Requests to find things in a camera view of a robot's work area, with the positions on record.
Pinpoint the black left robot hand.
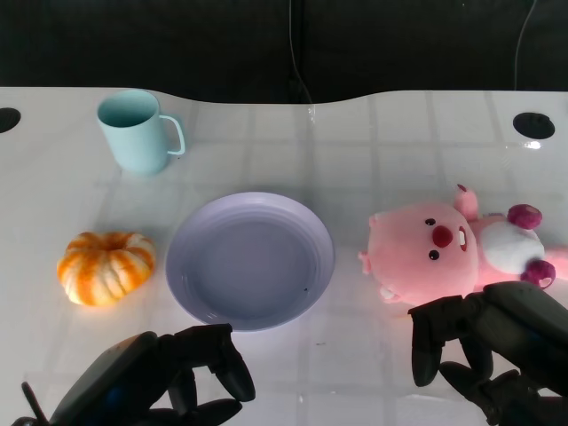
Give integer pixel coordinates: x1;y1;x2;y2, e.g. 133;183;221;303
47;322;257;426

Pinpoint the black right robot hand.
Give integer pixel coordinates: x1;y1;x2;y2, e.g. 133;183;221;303
407;280;568;426

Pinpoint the pink plush doll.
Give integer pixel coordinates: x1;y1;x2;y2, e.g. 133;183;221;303
358;183;568;306

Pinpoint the lavender plastic plate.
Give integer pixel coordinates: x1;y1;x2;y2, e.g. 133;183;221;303
165;191;335;333

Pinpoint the orange white striped pumpkin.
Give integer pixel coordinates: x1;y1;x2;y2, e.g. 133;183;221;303
56;231;157;307

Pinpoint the black round table grommet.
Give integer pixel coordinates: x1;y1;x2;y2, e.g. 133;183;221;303
512;112;556;139
0;106;22;135

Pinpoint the light blue plastic mug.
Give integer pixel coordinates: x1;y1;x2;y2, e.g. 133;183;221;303
97;89;186;176

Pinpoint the black cable at left wrist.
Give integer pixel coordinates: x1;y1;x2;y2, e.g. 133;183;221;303
12;381;50;426

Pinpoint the thin white hanging cable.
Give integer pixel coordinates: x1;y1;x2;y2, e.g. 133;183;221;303
513;0;540;91

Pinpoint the thin grey hanging cable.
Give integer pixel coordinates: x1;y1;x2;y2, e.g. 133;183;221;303
287;0;314;106

